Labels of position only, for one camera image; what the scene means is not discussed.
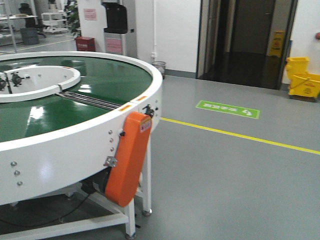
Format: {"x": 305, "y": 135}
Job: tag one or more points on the round green belt conveyor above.
{"x": 62, "y": 114}

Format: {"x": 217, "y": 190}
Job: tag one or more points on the orange motor belt guard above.
{"x": 123, "y": 179}

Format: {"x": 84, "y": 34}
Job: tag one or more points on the water dispenser machine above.
{"x": 120, "y": 33}

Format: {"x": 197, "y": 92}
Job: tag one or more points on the red fire extinguisher box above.
{"x": 86, "y": 44}

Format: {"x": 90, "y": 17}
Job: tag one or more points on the yellow wet floor sign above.
{"x": 277, "y": 42}

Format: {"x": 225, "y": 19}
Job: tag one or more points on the green potted plant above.
{"x": 72, "y": 16}

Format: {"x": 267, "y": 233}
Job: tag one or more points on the yellow mop bucket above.
{"x": 302, "y": 83}

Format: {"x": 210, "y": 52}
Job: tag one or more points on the grey trash bin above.
{"x": 29, "y": 36}

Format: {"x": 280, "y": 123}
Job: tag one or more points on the white office desk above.
{"x": 16, "y": 21}

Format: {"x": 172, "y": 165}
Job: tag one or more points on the wire mesh waste basket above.
{"x": 161, "y": 67}

